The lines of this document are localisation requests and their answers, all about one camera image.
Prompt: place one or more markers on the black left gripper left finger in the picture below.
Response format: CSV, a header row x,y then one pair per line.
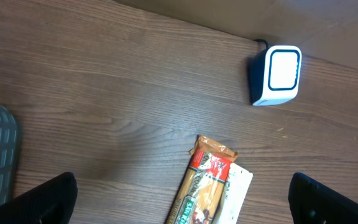
x,y
52,202

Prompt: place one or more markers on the red orange spaghetti pack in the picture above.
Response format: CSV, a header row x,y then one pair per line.
x,y
200,192

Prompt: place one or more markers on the white barcode scanner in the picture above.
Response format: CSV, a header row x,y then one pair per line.
x,y
274,75

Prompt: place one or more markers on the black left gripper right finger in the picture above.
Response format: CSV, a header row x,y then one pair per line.
x,y
311,202

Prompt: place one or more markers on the white cream tube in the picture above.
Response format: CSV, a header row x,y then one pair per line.
x,y
233,195

